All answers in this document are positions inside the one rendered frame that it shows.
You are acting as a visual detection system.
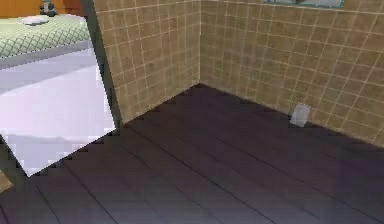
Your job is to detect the green checked bed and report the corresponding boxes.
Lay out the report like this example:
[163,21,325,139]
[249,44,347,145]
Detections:
[0,13,94,70]

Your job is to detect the white pillow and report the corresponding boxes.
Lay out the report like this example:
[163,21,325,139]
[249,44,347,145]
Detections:
[20,15,50,26]

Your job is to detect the teal framed window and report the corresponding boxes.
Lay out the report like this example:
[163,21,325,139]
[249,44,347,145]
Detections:
[263,0,346,9]

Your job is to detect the dark grey round object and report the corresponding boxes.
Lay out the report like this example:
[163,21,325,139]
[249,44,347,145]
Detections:
[39,0,59,18]

